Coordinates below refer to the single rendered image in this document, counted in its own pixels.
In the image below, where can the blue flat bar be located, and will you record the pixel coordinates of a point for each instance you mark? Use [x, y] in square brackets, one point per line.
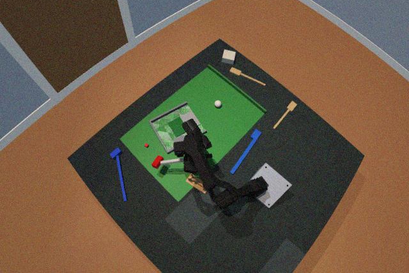
[254, 136]

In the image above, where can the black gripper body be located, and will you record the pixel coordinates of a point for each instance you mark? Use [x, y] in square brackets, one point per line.
[189, 165]

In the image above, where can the red golf putter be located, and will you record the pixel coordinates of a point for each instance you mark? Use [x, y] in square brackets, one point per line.
[160, 161]

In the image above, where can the white golf ball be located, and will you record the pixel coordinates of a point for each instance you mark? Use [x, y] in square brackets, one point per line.
[217, 103]

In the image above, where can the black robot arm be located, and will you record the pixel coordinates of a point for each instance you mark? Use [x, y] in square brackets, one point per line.
[193, 145]

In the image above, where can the green mat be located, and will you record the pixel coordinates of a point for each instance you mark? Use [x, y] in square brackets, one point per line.
[225, 126]

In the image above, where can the blue golf putter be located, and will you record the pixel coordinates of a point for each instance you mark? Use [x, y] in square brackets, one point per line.
[115, 154]

